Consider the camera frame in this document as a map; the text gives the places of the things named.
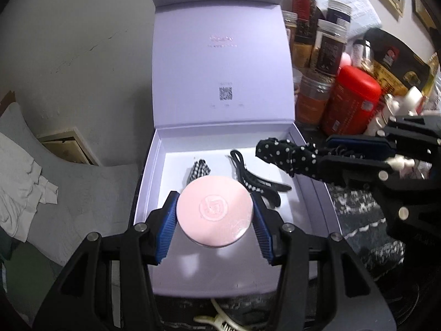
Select small glass jar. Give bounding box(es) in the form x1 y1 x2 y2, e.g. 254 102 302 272
352 39 375 71

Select clear jar orange contents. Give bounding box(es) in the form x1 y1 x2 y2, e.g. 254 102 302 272
295 74 336 127

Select white cloth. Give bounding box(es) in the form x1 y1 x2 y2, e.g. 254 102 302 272
0 133 59 242

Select grey pillow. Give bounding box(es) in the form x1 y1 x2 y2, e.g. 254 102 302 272
0 102 149 266

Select black hair clip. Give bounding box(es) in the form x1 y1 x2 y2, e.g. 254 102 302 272
229 149 293 209

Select red canister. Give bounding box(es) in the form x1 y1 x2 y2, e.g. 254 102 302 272
322 65 383 137

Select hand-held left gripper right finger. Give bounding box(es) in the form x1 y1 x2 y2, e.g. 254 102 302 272
250 191 397 331

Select cream hair claw clip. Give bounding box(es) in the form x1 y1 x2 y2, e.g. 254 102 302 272
193 298 249 331

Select black bag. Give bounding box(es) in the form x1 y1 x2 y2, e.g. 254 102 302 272
363 28 433 92

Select gingham scrunchie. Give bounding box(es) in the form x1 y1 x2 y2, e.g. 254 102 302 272
186 159 212 184

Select clear jar red contents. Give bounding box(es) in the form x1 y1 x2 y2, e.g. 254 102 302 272
292 0 318 38

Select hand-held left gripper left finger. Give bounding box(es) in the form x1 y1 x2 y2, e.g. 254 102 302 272
33 190 180 331

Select polka dot scrunchie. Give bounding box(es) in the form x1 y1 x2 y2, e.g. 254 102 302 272
255 138 322 179

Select wooden framed board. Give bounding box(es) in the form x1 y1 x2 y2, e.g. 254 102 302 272
37 127 101 167

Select round jar pink lid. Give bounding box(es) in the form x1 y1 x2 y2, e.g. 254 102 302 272
176 176 254 249

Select clear jar dark blue label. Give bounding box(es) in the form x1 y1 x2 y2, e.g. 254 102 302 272
326 0 353 28

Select white gift box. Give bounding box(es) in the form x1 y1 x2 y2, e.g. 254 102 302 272
133 0 343 299

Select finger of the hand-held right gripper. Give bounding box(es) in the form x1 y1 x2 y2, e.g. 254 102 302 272
326 115 441 165
312 155 441 249

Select clear jar yellow contents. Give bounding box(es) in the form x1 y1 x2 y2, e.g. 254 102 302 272
282 11 299 50

